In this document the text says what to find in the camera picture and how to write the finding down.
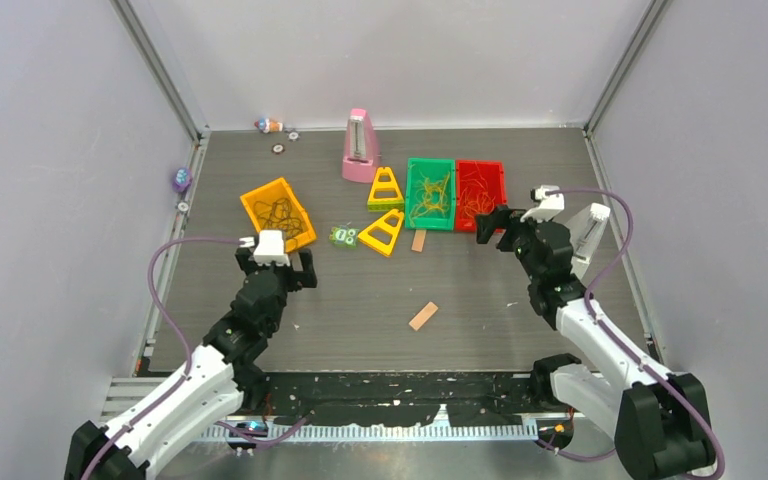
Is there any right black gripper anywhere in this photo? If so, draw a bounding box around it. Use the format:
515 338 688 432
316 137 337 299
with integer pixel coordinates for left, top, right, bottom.
475 204 552 283

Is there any orange plastic bin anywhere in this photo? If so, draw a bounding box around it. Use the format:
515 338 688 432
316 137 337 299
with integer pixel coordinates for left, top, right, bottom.
240 177 318 253

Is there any yellow cable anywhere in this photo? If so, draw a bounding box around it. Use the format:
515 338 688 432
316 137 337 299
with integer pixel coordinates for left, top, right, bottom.
409 168 453 225

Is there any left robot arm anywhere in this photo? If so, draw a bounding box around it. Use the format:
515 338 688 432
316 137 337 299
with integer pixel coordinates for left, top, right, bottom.
64 247 317 479

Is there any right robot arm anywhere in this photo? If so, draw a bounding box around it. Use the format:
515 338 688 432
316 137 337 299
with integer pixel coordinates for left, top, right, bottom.
475 203 720 479

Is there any red plastic bin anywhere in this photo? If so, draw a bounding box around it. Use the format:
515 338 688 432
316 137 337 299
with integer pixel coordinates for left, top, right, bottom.
454 159 507 232

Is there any green owl toy block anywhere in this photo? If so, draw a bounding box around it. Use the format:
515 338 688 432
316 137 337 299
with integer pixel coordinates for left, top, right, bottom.
329 225 359 248

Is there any green plastic bin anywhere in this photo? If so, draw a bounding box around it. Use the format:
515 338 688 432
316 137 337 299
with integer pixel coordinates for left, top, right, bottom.
405 157 456 231

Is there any small wooden block upright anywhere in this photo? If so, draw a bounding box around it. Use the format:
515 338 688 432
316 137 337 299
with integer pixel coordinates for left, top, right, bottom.
411 229 427 253

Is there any white metronome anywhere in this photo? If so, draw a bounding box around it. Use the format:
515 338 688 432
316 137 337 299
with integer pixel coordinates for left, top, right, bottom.
566 203 612 280

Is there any yellow triangle block lower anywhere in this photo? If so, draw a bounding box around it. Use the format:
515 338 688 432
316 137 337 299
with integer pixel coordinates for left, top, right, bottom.
358 209 405 257

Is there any yellow triangle block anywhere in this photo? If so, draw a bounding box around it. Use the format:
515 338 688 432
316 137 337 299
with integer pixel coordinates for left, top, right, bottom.
358 209 405 257
366 167 405 212

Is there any yellow triangle block upper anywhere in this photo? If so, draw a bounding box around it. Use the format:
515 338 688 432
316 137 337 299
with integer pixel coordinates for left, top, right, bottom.
366 167 405 212

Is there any flat wooden block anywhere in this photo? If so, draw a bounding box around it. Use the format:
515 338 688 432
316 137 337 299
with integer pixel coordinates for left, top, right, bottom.
408 302 439 331

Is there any purple toy ball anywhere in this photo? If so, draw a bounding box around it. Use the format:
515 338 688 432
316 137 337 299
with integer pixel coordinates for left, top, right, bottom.
172 167 193 194

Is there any pink metronome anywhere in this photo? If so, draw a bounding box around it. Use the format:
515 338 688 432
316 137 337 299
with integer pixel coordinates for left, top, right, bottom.
341 108 381 184

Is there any small toy figurine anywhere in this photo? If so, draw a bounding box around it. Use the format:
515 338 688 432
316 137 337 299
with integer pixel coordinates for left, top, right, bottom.
253 117 285 134

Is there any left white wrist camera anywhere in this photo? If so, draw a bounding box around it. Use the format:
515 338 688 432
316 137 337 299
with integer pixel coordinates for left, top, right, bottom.
238 229 290 266

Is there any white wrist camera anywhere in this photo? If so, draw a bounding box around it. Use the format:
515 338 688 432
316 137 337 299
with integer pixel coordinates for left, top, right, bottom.
238 229 290 266
520 185 565 223

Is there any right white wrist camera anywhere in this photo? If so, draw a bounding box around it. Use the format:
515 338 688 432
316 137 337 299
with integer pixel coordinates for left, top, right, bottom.
520 185 565 223

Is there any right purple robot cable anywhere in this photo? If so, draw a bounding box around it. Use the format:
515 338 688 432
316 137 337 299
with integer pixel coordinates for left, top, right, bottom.
534 188 728 480

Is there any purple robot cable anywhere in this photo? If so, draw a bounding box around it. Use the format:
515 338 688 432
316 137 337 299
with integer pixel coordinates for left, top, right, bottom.
534 188 728 480
79 237 312 480

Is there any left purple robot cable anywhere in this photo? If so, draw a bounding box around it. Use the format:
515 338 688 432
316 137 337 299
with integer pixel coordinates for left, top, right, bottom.
79 237 312 480

